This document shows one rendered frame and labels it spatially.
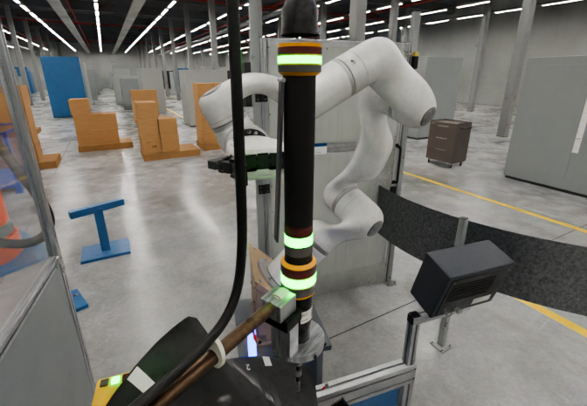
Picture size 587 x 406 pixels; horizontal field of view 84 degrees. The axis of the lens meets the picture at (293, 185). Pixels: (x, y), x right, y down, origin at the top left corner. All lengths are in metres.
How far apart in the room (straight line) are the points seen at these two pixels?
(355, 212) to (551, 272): 1.47
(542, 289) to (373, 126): 1.65
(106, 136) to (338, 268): 7.71
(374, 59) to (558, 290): 1.87
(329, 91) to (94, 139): 9.00
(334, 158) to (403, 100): 1.63
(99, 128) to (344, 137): 7.79
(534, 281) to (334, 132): 1.49
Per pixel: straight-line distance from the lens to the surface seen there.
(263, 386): 0.79
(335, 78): 0.72
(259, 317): 0.37
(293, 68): 0.33
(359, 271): 2.97
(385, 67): 0.79
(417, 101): 0.85
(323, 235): 1.08
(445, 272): 1.09
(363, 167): 0.98
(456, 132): 7.13
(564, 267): 2.30
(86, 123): 9.51
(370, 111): 0.95
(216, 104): 0.64
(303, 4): 0.34
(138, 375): 0.49
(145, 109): 7.79
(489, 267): 1.18
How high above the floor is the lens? 1.78
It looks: 19 degrees down
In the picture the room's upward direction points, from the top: straight up
